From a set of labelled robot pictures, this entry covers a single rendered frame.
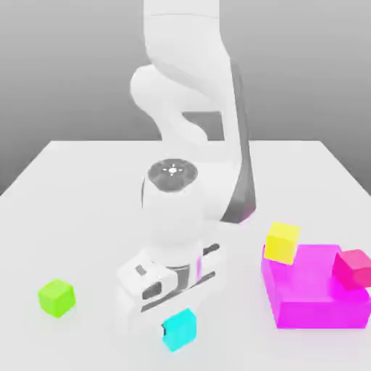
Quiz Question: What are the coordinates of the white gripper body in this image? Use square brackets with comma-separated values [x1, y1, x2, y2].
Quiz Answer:
[122, 267, 223, 340]

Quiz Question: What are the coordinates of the small cyan cube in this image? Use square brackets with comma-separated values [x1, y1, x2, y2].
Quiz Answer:
[161, 307, 198, 354]

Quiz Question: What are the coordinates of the small green cube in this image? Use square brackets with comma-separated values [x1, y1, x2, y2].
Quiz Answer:
[37, 278, 77, 319]

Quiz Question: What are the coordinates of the small yellow cube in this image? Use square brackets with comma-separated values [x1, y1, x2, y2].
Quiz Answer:
[264, 221, 301, 266]

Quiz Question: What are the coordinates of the small pink cube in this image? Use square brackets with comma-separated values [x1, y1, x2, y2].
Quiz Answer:
[332, 249, 371, 291]

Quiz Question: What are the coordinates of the large magenta box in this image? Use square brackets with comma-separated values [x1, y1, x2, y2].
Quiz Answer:
[260, 243, 371, 330]

